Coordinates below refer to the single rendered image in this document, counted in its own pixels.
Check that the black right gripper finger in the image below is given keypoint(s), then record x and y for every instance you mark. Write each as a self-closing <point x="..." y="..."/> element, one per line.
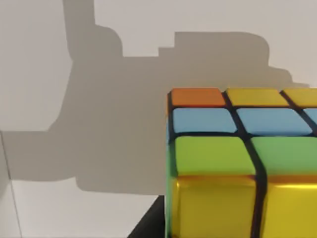
<point x="152" y="221"/>

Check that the multicoloured puzzle cube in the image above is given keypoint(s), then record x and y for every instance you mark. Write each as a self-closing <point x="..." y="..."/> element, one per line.
<point x="237" y="158"/>

